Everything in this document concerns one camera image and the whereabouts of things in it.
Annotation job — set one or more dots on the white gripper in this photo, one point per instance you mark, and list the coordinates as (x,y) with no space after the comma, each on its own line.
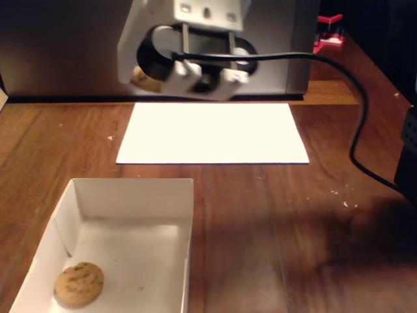
(128,49)

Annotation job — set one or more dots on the chocolate chip mini cookie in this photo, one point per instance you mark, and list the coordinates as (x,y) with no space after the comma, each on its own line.
(79,283)
(143,78)

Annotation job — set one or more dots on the white cardboard box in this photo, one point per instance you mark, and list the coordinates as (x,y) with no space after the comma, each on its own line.
(137,254)

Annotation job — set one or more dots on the large dark grey cabinet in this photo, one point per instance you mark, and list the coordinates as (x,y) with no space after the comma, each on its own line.
(65,49)

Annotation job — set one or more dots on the white paper sheet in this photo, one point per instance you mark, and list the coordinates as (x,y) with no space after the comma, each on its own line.
(211,137)

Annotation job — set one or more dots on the white card piece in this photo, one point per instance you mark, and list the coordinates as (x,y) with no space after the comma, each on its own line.
(2,98)

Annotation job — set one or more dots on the red plastic stand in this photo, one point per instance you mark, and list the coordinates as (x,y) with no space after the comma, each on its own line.
(330,41)

